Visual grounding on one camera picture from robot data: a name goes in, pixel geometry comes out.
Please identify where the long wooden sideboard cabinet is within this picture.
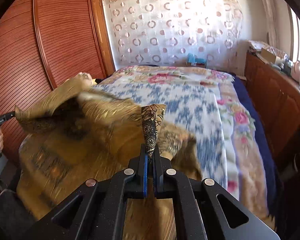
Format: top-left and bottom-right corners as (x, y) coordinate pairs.
(244, 52), (300, 171)

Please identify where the yellow Pikachu plush toy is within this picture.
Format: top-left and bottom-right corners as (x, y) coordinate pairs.
(91, 79), (103, 86)

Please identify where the white circle-patterned curtain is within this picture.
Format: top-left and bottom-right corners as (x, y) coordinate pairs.
(104, 0), (243, 69)

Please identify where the dark blue bed sheet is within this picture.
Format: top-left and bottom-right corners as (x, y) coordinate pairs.
(233, 76), (282, 213)

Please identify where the blue toy on headboard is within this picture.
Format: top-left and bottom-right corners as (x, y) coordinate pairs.
(186, 53), (207, 67)

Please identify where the red-brown slatted wardrobe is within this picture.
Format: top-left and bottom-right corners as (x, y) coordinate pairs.
(0, 0), (116, 165)

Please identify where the floral blue bed cover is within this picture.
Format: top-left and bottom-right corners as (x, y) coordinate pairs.
(98, 66), (275, 227)

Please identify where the pink container on cabinet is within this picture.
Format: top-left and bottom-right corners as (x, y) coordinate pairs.
(290, 60), (300, 83)

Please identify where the gold patterned brocade garment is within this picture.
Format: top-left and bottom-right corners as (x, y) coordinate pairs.
(16, 74), (205, 239)

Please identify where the cardboard box on cabinet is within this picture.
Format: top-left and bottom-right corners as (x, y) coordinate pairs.
(260, 48), (282, 64)

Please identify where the cream side window curtain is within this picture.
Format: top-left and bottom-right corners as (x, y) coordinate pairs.
(261, 0), (278, 47)

